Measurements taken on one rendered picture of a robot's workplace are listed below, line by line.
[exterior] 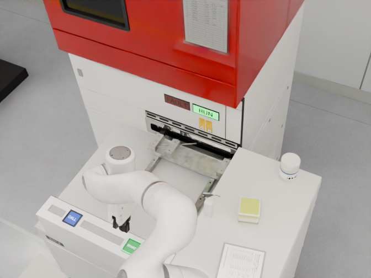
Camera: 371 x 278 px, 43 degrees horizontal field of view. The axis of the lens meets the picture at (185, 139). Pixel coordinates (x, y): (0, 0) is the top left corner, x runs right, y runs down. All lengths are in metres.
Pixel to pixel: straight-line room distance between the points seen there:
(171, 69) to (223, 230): 0.60
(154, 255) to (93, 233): 0.79
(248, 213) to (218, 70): 0.50
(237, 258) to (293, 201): 0.32
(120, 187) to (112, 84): 0.90
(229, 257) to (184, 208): 0.65
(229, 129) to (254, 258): 0.52
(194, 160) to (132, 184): 0.81
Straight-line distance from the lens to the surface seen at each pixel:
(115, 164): 1.31
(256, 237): 1.69
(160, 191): 1.09
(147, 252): 1.00
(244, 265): 1.64
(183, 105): 1.89
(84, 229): 1.77
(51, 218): 1.83
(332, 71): 3.48
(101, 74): 2.07
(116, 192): 1.25
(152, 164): 2.02
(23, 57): 4.15
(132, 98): 2.05
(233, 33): 1.48
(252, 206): 1.67
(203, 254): 1.66
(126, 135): 2.19
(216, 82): 1.64
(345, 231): 2.90
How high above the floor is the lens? 2.45
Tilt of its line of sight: 50 degrees down
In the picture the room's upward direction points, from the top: 5 degrees counter-clockwise
